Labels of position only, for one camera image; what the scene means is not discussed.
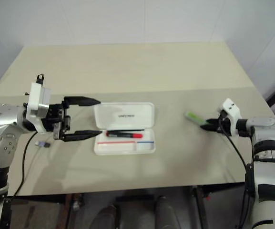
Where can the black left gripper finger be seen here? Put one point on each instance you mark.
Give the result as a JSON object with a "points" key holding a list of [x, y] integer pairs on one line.
{"points": [[80, 136], [82, 100]]}

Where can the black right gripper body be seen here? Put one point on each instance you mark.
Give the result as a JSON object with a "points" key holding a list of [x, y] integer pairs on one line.
{"points": [[225, 126]]}

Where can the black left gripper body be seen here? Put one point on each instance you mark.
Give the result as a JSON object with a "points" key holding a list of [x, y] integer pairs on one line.
{"points": [[56, 114]]}

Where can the green marker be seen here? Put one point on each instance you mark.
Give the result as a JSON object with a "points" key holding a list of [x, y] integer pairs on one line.
{"points": [[194, 117]]}

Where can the red marker with black cap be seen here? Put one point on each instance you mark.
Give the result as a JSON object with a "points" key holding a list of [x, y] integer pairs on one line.
{"points": [[125, 135]]}

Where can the white plastic pencil case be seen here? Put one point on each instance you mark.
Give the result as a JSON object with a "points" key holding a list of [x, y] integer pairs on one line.
{"points": [[125, 128]]}

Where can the thin black pen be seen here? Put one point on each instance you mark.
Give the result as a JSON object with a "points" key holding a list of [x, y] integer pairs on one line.
{"points": [[127, 130]]}

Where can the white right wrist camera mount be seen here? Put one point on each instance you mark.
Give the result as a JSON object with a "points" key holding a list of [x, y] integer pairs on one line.
{"points": [[232, 112]]}

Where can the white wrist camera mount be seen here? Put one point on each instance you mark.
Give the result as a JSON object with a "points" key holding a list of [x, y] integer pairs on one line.
{"points": [[36, 95], [232, 112]]}

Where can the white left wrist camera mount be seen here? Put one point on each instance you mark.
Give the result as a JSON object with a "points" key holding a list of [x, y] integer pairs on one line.
{"points": [[36, 95]]}

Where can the black table frame leg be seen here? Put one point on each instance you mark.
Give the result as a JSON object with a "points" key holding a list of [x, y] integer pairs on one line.
{"points": [[6, 212], [200, 207]]}

